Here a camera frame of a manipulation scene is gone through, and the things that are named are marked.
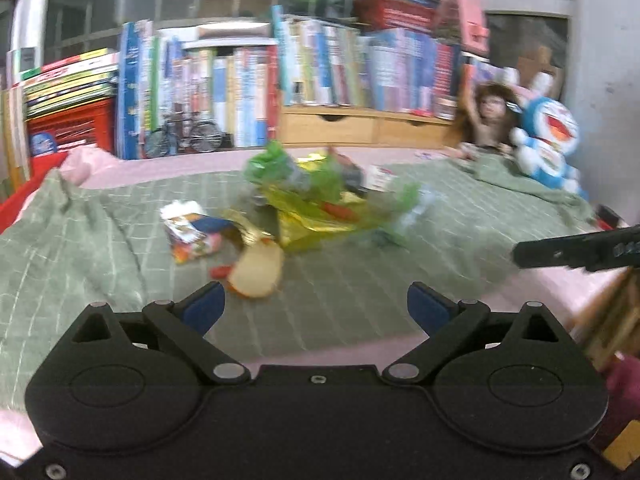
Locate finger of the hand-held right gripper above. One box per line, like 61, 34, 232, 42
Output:
514, 226, 640, 273

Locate upright thin books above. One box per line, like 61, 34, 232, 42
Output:
0, 47, 32, 201

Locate yellow foil wrapper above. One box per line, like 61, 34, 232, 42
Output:
262, 157, 386, 255

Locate green plastic bag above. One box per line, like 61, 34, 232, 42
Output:
243, 141, 361, 206

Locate green checked blanket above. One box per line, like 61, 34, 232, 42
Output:
0, 152, 603, 403

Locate wooden drawer box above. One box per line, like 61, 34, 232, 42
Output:
276, 104, 462, 149

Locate colourful snack packet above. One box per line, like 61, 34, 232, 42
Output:
161, 200, 236, 265

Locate red plastic crate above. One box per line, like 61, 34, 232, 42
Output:
27, 97, 119, 159

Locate red box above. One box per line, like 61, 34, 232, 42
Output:
354, 0, 447, 32

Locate pink box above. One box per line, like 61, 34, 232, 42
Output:
431, 0, 492, 57

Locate gold foil wrapper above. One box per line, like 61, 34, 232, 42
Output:
220, 209, 278, 251

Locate wooden bed frame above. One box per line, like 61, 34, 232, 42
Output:
570, 266, 640, 367

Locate clear plastic wrapper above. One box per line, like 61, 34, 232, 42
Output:
380, 185, 441, 248

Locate brown-haired doll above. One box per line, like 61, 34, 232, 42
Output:
456, 81, 522, 162

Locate beige round toy bread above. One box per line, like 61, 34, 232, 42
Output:
226, 241, 287, 302

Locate pink cloth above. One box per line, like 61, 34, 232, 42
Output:
61, 146, 119, 187

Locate stack of flat books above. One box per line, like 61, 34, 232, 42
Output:
22, 47, 122, 122

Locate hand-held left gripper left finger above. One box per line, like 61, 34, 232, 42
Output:
67, 281, 252, 386

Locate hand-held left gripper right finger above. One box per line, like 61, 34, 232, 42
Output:
382, 282, 573, 386

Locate row of colourful books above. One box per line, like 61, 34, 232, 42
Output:
272, 5, 463, 120
117, 20, 281, 161

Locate miniature bicycle model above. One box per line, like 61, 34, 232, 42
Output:
144, 107, 224, 159

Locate white printed card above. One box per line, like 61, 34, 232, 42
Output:
367, 164, 397, 193

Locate blue cat plush toy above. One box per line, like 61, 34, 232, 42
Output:
505, 70, 585, 192

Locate white window frame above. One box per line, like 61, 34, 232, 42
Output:
10, 0, 573, 68

